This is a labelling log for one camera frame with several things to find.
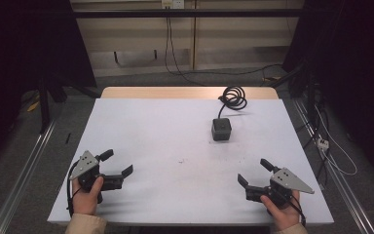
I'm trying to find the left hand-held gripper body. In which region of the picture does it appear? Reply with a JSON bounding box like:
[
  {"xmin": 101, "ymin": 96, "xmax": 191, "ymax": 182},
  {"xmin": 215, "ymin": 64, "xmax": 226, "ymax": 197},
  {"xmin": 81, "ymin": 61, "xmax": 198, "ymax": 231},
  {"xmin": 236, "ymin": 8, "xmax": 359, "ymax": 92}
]
[{"xmin": 69, "ymin": 150, "xmax": 125, "ymax": 205}]

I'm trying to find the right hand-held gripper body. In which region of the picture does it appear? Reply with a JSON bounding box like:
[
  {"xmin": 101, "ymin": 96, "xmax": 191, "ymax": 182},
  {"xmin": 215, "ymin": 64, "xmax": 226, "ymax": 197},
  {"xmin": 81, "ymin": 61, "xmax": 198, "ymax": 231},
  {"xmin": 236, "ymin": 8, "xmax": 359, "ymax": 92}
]
[{"xmin": 245, "ymin": 167, "xmax": 316, "ymax": 210}]

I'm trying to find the black cube power adapter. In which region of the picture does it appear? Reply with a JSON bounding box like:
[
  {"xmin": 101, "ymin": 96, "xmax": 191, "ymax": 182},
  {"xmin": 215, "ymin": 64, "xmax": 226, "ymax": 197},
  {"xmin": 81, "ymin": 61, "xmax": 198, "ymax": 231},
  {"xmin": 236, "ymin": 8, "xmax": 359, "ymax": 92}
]
[{"xmin": 210, "ymin": 117, "xmax": 233, "ymax": 142}]

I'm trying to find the black adapter cable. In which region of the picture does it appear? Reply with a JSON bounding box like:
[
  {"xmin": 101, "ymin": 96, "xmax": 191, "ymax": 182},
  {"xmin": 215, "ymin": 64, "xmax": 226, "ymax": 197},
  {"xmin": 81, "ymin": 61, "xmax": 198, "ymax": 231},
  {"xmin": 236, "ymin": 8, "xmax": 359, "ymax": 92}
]
[{"xmin": 217, "ymin": 85, "xmax": 248, "ymax": 120}]

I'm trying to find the person's left hand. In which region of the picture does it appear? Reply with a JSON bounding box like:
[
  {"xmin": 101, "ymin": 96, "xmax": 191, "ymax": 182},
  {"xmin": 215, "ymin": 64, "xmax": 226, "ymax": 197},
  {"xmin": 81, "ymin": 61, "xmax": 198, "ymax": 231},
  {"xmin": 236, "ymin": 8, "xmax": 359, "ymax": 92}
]
[{"xmin": 71, "ymin": 175, "xmax": 105, "ymax": 215}]

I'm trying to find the person's right hand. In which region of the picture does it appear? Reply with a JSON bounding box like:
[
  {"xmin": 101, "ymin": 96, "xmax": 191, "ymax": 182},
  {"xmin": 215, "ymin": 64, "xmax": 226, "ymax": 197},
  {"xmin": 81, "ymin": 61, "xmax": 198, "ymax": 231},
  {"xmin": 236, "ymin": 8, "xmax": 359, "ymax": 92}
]
[{"xmin": 260, "ymin": 190, "xmax": 302, "ymax": 232}]

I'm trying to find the white table mat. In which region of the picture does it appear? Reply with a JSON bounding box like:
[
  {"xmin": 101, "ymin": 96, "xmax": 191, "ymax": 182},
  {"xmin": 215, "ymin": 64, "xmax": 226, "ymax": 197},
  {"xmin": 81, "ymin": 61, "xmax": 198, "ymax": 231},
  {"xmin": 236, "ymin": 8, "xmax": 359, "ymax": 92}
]
[{"xmin": 46, "ymin": 97, "xmax": 335, "ymax": 226}]

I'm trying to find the white power strip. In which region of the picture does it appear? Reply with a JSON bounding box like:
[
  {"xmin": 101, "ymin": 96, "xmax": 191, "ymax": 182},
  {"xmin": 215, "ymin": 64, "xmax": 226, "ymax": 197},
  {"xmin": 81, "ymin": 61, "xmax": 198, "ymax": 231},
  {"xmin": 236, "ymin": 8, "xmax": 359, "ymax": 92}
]
[{"xmin": 316, "ymin": 137, "xmax": 331, "ymax": 152}]

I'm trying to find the black metal stand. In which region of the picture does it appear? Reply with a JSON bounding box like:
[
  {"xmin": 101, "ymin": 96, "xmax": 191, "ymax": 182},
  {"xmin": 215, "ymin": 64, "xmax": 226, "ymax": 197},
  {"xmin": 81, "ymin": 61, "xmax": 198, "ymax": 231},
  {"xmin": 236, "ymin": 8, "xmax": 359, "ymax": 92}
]
[
  {"xmin": 270, "ymin": 59, "xmax": 320, "ymax": 131},
  {"xmin": 36, "ymin": 72, "xmax": 102, "ymax": 135}
]

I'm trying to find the dark curtain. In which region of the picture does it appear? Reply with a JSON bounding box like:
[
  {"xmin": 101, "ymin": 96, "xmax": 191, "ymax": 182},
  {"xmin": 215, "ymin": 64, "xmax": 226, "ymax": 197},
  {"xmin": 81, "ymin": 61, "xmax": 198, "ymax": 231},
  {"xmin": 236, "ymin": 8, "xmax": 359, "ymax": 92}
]
[
  {"xmin": 0, "ymin": 0, "xmax": 97, "ymax": 170},
  {"xmin": 281, "ymin": 0, "xmax": 374, "ymax": 178}
]

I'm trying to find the black horizontal bar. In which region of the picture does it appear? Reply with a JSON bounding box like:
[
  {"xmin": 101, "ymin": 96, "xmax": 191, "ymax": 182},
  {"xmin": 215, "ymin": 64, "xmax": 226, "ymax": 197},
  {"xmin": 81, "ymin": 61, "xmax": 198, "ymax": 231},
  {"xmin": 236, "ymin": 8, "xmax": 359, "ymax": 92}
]
[{"xmin": 72, "ymin": 8, "xmax": 307, "ymax": 20}]

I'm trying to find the left hand-held gripper black cable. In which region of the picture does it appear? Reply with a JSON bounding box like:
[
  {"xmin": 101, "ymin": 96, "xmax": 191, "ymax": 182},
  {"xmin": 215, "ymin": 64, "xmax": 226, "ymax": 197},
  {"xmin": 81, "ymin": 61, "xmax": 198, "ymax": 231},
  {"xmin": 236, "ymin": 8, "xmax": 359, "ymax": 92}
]
[{"xmin": 65, "ymin": 161, "xmax": 83, "ymax": 218}]

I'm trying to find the hand-held gripper black cable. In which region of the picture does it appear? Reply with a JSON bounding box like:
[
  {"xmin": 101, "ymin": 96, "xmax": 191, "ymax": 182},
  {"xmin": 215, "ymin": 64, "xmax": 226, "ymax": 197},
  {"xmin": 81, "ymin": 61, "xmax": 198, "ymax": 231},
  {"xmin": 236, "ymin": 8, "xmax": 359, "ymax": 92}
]
[
  {"xmin": 279, "ymin": 189, "xmax": 307, "ymax": 228},
  {"xmin": 65, "ymin": 161, "xmax": 83, "ymax": 218}
]

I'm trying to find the right hand-held gripper black cable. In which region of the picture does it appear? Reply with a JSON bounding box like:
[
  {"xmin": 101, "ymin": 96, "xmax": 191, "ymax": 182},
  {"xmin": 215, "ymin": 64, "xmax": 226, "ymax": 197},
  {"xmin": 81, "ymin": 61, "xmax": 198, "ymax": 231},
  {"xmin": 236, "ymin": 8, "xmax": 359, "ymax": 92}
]
[{"xmin": 279, "ymin": 189, "xmax": 307, "ymax": 228}]

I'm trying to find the aluminium floor rail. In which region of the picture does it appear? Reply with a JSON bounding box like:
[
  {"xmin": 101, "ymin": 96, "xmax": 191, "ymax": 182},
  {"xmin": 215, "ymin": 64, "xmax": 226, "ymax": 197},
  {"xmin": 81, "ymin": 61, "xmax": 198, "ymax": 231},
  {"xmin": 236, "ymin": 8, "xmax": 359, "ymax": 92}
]
[
  {"xmin": 0, "ymin": 119, "xmax": 58, "ymax": 234},
  {"xmin": 292, "ymin": 97, "xmax": 374, "ymax": 234}
]

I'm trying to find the white thin cable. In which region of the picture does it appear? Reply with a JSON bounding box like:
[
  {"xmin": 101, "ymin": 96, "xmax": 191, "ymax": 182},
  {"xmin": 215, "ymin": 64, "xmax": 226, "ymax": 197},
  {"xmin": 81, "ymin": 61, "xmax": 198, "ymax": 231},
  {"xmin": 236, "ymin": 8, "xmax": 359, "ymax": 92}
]
[{"xmin": 314, "ymin": 104, "xmax": 358, "ymax": 176}]

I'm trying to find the black hanging wall cable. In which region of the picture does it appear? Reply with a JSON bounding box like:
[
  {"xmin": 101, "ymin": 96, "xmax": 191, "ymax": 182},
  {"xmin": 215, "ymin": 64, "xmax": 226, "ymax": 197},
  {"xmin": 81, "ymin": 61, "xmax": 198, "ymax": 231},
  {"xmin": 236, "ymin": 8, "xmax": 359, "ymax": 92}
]
[{"xmin": 164, "ymin": 16, "xmax": 284, "ymax": 88}]

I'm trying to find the white wall socket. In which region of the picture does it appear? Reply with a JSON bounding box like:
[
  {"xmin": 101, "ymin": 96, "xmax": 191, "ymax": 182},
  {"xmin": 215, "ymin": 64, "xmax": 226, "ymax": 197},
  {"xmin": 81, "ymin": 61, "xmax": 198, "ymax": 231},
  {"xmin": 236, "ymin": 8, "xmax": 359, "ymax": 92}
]
[{"xmin": 161, "ymin": 0, "xmax": 186, "ymax": 10}]

